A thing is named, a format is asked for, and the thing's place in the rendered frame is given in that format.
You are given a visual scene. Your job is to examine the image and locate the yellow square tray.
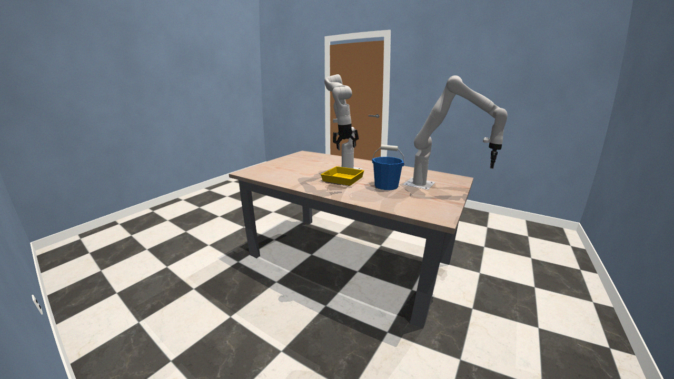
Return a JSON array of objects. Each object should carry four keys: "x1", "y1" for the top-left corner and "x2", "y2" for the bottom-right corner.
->
[{"x1": 321, "y1": 166, "x2": 364, "y2": 186}]

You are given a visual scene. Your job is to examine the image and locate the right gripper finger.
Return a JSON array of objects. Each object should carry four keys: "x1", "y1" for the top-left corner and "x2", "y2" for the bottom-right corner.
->
[
  {"x1": 348, "y1": 129, "x2": 359, "y2": 148},
  {"x1": 333, "y1": 132, "x2": 345, "y2": 150}
]

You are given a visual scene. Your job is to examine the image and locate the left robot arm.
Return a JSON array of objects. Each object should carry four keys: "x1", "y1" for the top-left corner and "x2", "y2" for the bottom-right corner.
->
[{"x1": 413, "y1": 76, "x2": 508, "y2": 186}]

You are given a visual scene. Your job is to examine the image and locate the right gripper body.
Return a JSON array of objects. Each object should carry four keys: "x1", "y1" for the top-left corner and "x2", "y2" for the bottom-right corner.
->
[{"x1": 338, "y1": 124, "x2": 353, "y2": 139}]

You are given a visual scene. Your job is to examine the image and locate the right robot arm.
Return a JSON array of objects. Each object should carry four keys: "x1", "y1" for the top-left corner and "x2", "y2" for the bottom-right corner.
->
[{"x1": 324, "y1": 74, "x2": 354, "y2": 168}]

